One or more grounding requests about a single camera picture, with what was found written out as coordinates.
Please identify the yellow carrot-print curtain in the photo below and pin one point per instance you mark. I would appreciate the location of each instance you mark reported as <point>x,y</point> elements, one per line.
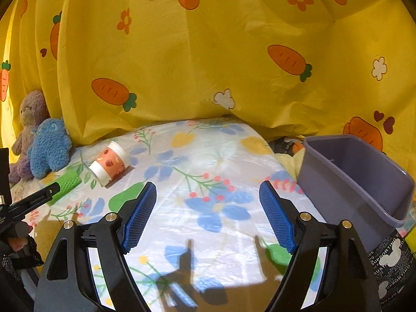
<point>211,55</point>

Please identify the person's left hand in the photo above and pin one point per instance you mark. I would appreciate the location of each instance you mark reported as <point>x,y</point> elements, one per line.
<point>19,239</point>

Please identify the black printed cloth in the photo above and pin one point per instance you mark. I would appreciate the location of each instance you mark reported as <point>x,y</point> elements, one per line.
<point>390,261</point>

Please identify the blue plush toy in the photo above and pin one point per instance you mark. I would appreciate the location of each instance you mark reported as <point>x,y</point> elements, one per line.
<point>48,146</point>

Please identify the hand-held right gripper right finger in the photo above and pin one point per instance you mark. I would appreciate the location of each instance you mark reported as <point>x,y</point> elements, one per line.
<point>278,217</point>

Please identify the small apple-print paper cup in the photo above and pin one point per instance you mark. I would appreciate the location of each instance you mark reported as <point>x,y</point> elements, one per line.
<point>110,164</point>

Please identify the floral plastic table cover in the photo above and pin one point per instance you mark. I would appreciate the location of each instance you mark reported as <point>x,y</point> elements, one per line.
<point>201,169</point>

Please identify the grey plastic bin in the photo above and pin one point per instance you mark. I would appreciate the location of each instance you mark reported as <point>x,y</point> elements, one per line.
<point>341,195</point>

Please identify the purple teddy bear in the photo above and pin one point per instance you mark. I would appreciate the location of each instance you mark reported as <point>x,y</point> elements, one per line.
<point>31,113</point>

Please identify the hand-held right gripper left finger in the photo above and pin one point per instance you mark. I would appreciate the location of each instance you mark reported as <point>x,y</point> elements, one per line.
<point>139,217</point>

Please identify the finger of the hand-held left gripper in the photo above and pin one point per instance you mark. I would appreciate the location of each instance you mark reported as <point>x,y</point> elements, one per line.
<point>66,185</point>

